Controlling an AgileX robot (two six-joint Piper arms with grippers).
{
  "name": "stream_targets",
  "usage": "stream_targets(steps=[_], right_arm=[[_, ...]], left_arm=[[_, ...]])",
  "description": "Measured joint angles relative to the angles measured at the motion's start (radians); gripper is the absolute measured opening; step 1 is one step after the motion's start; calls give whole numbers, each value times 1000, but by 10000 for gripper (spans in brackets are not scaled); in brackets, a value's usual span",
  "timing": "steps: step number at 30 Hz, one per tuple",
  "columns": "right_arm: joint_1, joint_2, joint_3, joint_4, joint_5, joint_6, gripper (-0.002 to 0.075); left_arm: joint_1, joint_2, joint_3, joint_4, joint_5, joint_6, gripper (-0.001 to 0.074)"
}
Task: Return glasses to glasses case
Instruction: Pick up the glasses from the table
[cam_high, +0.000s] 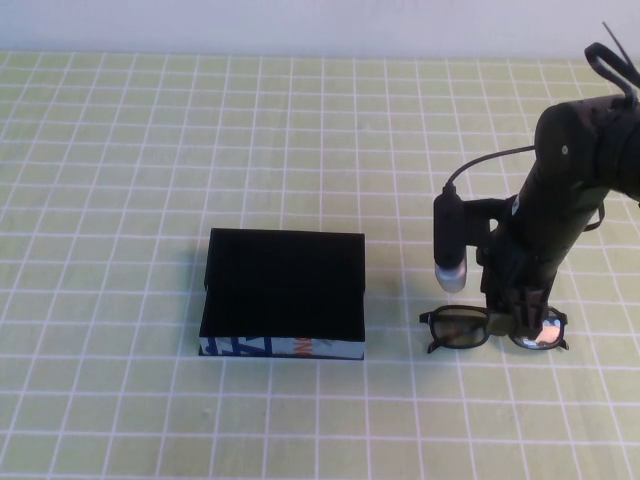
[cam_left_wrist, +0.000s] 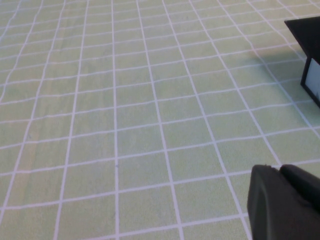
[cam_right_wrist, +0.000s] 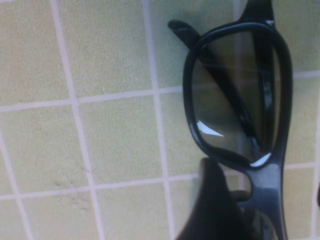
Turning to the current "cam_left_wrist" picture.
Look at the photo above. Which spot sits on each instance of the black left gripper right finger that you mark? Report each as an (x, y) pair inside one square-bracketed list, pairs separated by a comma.
[(305, 185)]

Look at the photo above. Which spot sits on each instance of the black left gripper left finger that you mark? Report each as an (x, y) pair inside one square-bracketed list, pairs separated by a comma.
[(270, 207)]

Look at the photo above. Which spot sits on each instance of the black glasses case box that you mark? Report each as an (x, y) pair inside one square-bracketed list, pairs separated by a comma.
[(308, 37)]

